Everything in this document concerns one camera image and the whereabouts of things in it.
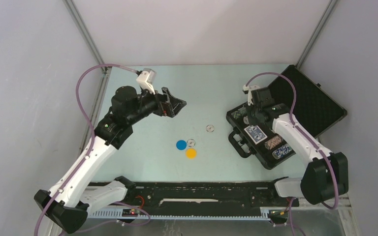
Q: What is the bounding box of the green chip row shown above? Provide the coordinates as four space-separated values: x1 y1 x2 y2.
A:
231 108 247 119

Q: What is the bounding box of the yellow disc chip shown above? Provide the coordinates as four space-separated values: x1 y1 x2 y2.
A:
185 148 197 159

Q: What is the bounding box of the black poker case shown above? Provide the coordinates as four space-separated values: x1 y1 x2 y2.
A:
226 65 347 170

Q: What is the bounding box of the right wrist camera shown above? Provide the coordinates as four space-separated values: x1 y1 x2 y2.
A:
243 85 260 106

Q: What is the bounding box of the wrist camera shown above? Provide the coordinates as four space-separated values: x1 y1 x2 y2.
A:
136 68 157 95
243 85 260 106

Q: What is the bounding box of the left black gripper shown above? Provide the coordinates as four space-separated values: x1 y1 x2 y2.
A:
127 83 186 125

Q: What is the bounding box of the white poker chip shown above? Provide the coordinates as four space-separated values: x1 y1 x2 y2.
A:
187 139 196 148
206 125 215 133

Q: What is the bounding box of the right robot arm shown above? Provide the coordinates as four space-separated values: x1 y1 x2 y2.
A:
243 85 348 209

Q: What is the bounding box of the blue chip row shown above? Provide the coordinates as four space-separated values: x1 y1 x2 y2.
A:
272 144 293 159

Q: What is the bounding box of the brown chip row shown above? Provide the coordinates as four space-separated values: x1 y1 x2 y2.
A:
264 135 283 150

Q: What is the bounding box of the blue card deck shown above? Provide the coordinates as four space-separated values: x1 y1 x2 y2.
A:
244 125 268 145

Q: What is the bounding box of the blue disc chip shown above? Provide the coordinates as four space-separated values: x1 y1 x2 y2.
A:
176 140 187 150

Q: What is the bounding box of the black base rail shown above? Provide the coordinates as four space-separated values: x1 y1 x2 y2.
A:
88 181 301 218

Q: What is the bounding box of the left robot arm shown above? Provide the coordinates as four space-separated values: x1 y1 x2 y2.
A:
34 86 187 234

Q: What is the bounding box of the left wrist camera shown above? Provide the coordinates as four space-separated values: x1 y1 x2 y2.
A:
136 68 157 95

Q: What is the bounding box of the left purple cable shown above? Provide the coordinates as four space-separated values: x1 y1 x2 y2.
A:
33 63 141 236

